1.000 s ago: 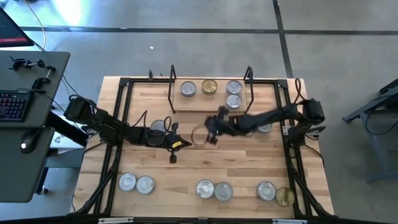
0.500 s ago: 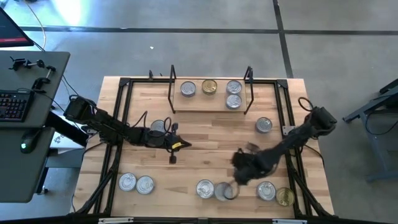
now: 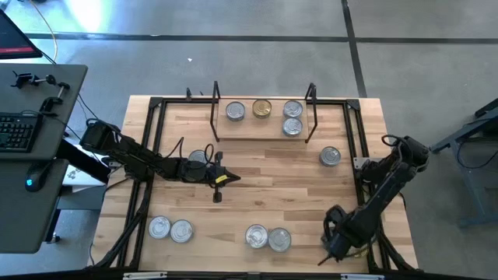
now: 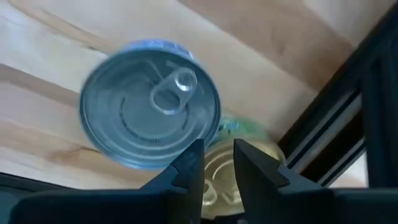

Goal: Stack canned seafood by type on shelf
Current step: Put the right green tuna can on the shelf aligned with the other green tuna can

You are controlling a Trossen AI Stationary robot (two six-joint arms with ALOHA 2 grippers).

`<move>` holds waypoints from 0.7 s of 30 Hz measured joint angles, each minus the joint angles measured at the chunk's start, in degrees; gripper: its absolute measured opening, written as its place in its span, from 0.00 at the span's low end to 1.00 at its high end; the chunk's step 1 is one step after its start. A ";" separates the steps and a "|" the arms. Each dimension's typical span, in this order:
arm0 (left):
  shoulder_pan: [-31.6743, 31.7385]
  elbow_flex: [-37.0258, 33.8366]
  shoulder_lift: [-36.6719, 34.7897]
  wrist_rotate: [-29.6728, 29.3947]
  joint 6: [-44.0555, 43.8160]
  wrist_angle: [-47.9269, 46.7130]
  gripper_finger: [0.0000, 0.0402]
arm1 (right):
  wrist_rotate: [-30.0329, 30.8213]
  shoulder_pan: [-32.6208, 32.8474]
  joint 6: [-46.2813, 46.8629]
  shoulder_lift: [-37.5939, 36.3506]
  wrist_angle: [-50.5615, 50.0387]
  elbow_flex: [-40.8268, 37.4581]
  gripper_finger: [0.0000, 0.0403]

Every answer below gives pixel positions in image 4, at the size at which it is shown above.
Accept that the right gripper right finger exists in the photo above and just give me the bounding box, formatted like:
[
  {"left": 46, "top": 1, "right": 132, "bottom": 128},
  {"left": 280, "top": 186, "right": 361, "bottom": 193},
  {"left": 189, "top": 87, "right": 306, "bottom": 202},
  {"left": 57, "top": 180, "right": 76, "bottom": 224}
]
[{"left": 233, "top": 139, "right": 398, "bottom": 224}]

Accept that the blue tuna can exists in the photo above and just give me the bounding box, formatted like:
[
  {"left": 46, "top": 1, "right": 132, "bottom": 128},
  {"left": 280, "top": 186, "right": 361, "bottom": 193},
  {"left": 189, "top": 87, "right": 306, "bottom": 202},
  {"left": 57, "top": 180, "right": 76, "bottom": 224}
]
[{"left": 78, "top": 39, "right": 222, "bottom": 171}]

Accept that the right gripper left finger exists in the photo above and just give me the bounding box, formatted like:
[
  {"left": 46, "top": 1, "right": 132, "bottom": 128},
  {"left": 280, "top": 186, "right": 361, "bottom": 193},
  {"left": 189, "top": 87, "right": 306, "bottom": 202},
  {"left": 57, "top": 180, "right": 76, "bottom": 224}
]
[{"left": 9, "top": 139, "right": 205, "bottom": 224}]

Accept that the black table frame rail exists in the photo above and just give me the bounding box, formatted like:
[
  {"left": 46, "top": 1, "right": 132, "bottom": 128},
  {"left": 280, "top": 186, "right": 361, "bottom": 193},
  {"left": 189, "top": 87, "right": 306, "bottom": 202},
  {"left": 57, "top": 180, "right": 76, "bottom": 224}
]
[{"left": 277, "top": 6, "right": 398, "bottom": 189}]

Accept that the green tuna can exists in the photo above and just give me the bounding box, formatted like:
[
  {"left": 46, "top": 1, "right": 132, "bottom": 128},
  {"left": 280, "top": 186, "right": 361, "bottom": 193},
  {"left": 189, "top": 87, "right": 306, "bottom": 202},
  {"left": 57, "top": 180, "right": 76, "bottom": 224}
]
[{"left": 200, "top": 117, "right": 287, "bottom": 220}]

